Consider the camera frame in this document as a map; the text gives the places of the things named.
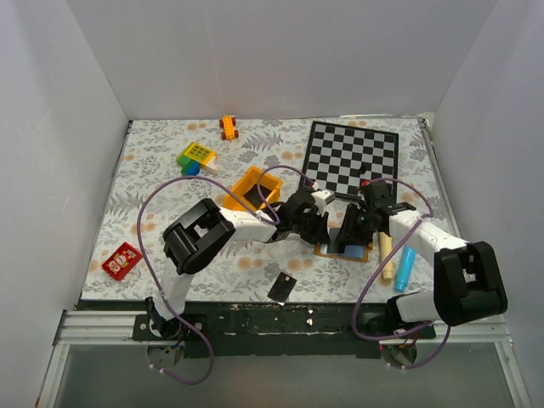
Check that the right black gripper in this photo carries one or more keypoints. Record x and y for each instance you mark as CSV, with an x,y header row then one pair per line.
x,y
349,229

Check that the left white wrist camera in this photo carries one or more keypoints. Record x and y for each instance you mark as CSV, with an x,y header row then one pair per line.
x,y
322,198

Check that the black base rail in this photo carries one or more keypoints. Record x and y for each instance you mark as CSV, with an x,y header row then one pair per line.
x,y
268,329

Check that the blue toy microphone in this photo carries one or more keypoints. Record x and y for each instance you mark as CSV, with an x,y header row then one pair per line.
x,y
405,267

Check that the red toy block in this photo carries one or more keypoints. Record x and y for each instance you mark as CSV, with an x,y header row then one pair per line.
x,y
121,261

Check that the orange toy car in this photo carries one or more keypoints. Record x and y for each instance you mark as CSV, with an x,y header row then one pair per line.
x,y
227,123

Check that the tan leather card holder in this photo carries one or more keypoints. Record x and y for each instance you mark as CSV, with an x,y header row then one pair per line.
x,y
356,253

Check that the dark credit card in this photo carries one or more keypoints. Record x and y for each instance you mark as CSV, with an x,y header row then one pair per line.
x,y
337,244
282,288
254,198

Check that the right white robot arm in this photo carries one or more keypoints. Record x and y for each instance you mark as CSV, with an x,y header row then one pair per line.
x,y
467,283

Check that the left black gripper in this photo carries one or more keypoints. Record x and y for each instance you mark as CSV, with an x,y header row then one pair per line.
x,y
320,235

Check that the black white chessboard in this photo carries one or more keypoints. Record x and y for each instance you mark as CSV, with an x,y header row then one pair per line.
x,y
335,152

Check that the beige toy microphone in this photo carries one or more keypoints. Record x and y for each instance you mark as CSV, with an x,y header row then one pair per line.
x,y
385,246

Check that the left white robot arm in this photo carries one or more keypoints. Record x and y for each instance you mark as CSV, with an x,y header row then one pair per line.
x,y
195,238

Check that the yellow plastic bin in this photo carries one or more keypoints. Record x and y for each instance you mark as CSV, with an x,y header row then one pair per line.
x,y
246,189

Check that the floral table mat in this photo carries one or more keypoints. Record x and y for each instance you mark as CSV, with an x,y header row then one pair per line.
x,y
149,192

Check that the yellow green toy block house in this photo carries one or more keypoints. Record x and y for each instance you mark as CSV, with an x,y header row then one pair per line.
x,y
195,157

